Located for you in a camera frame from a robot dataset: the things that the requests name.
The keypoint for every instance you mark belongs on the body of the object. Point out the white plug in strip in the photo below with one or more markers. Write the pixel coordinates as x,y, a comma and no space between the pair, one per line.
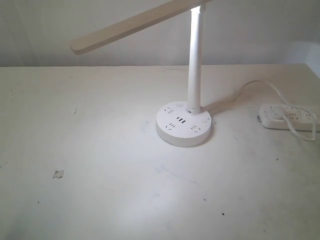
277,113

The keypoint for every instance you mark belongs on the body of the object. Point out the white desk lamp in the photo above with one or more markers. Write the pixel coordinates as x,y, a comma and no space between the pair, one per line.
180,123

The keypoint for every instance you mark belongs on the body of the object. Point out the white power strip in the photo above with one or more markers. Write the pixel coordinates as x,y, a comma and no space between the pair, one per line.
300,117

